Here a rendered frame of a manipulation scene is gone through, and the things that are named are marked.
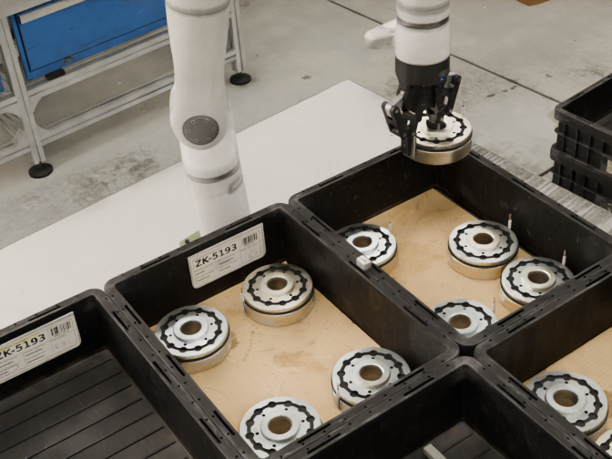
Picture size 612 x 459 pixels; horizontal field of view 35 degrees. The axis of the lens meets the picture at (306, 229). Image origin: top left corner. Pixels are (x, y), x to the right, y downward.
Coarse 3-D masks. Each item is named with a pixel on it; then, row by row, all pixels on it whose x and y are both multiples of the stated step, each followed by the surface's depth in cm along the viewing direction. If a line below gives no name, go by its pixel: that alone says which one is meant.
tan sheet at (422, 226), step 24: (432, 192) 160; (384, 216) 156; (408, 216) 155; (432, 216) 155; (456, 216) 154; (408, 240) 150; (432, 240) 150; (408, 264) 146; (432, 264) 146; (408, 288) 142; (432, 288) 142; (456, 288) 141; (480, 288) 141; (504, 312) 137
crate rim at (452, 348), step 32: (160, 256) 136; (384, 288) 127; (128, 320) 126; (416, 320) 122; (160, 352) 121; (448, 352) 117; (192, 384) 116; (224, 416) 112; (352, 416) 111; (288, 448) 108
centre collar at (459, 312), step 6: (450, 312) 132; (456, 312) 132; (462, 312) 132; (468, 312) 132; (444, 318) 131; (450, 318) 131; (468, 318) 131; (474, 318) 131; (450, 324) 130; (474, 324) 130; (462, 330) 129; (468, 330) 129; (474, 330) 129
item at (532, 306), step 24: (360, 168) 149; (312, 192) 145; (528, 192) 142; (312, 216) 141; (576, 216) 137; (336, 240) 136; (600, 240) 133; (600, 264) 128; (432, 312) 123; (528, 312) 122; (456, 336) 120; (480, 336) 119
